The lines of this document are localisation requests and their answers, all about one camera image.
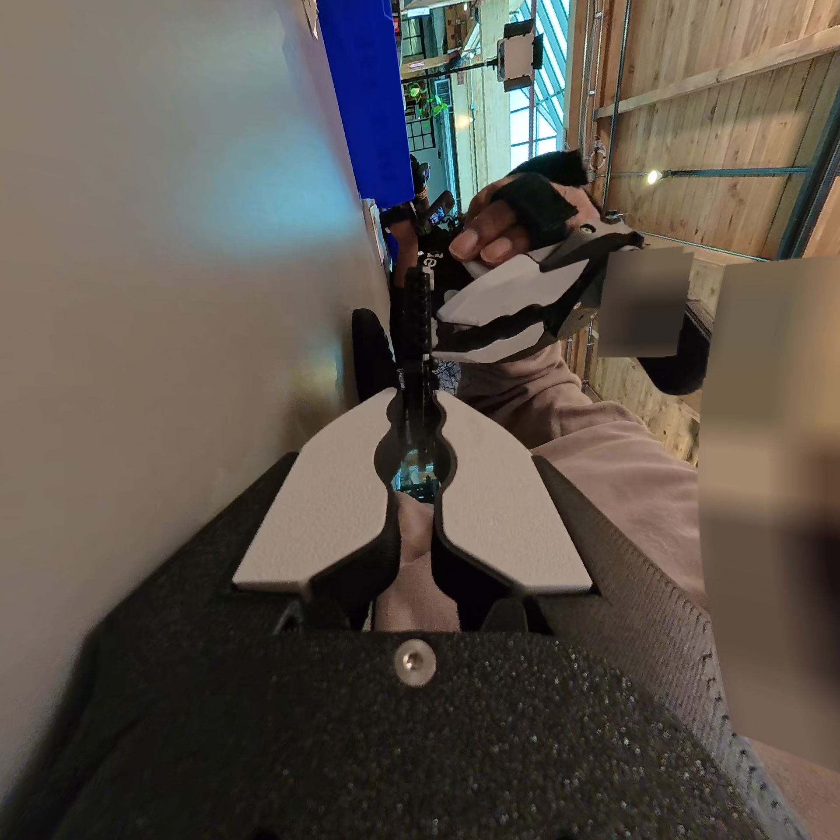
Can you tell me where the black toy brick car chassis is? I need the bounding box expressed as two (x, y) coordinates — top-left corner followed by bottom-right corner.
(390, 266), (442, 475)

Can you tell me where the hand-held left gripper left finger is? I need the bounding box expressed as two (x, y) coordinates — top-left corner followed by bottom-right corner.
(233, 387), (403, 593)

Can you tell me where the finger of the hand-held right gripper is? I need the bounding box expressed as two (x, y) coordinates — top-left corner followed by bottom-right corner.
(435, 252), (593, 327)
(432, 320), (547, 365)

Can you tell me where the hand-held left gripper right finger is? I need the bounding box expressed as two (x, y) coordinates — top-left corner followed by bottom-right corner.
(432, 391), (595, 597)

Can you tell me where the blue plastic storage bin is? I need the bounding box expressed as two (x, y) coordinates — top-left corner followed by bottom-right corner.
(316, 0), (416, 202)

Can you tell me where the black mesh chair cushion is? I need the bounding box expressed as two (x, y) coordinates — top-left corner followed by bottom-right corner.
(352, 308), (402, 405)

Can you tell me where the studio light panel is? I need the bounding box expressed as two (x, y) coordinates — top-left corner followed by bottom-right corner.
(495, 20), (545, 92)

